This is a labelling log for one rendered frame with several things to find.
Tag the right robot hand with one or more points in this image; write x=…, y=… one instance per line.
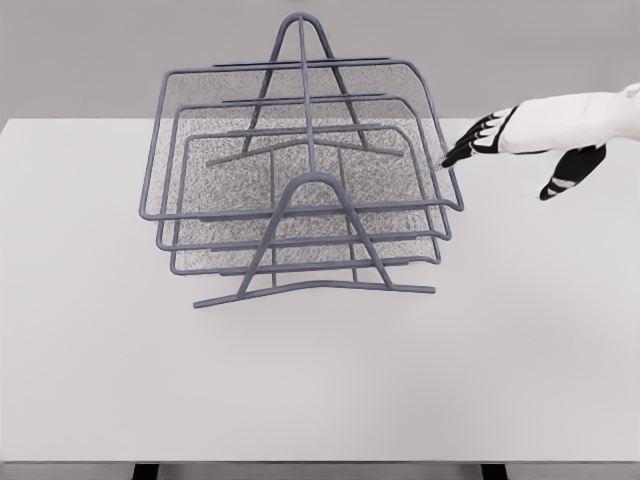
x=545, y=125

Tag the large grey mesh folder tray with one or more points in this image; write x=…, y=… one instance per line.
x=210, y=90

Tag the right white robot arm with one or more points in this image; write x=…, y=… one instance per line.
x=627, y=112

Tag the medium grey mesh folder tray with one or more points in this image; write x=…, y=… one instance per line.
x=210, y=233

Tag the small grey mesh folder tray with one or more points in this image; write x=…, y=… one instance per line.
x=210, y=263

